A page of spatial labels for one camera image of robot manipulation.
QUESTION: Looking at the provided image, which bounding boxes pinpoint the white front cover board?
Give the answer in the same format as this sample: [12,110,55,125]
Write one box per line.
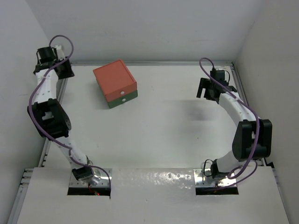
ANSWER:
[18,167,288,224]

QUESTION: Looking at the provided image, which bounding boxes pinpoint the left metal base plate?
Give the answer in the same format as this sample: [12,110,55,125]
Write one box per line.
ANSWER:
[69,168,112,188]

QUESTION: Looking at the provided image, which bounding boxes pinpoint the aluminium table frame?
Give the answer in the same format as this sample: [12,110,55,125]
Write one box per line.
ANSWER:
[6,61,281,224]

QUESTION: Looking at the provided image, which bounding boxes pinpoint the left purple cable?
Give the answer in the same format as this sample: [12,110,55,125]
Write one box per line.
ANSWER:
[28,35,112,194]

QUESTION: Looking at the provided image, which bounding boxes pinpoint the metal base plate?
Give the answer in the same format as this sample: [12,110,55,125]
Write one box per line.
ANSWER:
[69,168,112,188]
[193,168,237,188]

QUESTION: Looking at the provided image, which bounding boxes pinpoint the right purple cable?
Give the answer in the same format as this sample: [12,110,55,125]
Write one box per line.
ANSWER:
[199,57,260,188]

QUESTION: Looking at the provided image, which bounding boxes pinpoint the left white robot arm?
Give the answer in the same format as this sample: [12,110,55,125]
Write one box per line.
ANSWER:
[27,45,94,184]

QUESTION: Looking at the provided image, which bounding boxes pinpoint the orange top drawer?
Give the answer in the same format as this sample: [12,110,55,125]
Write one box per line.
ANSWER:
[102,82,137,102]

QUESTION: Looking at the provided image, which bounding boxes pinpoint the orange drawer cabinet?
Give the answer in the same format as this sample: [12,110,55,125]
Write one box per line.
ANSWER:
[93,59,137,102]

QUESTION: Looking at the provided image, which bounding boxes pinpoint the green bottom drawer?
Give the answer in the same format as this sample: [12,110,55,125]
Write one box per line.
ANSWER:
[107,90,138,109]

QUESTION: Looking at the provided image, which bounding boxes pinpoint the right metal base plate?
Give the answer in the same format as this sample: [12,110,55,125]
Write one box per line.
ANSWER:
[193,168,237,188]

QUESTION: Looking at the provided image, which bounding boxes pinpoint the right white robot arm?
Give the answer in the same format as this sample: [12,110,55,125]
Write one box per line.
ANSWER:
[196,68,272,179]

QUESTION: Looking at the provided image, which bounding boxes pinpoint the purple cable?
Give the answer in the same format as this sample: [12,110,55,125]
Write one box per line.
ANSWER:
[199,57,260,188]
[28,35,112,194]

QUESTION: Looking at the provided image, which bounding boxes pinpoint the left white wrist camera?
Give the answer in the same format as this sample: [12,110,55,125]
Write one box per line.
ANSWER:
[55,44,65,60]

